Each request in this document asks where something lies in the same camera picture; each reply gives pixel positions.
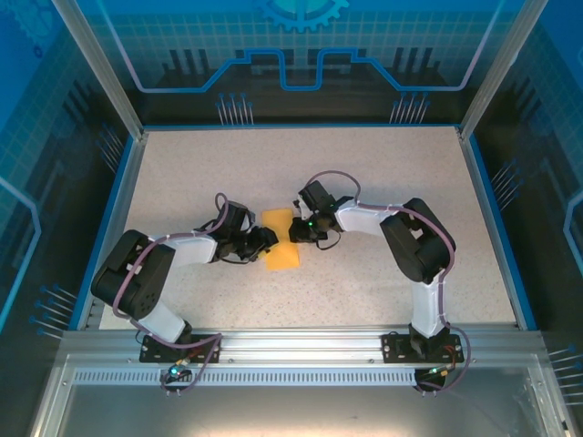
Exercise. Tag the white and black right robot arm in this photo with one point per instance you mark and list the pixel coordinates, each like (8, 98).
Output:
(423, 246)

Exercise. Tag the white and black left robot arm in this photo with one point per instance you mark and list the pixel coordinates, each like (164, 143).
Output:
(132, 273)

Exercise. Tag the aluminium mounting beam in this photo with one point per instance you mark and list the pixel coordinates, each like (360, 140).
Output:
(296, 346)

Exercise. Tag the grey metal panel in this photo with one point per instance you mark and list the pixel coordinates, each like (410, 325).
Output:
(291, 409)

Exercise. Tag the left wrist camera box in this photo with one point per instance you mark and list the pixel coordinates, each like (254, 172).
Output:
(240, 214)

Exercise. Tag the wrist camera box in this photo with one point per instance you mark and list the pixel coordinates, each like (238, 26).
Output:
(316, 193)
(240, 214)

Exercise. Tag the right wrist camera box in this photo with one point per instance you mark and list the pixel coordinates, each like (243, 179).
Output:
(316, 193)

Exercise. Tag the blue table frame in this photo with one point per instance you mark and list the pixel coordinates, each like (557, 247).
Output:
(119, 182)

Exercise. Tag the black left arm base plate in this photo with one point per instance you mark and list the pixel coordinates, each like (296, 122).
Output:
(152, 352)

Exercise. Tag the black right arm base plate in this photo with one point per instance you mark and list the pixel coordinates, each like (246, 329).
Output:
(394, 348)

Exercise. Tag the aluminium frame post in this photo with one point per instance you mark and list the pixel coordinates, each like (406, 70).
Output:
(105, 68)
(493, 68)

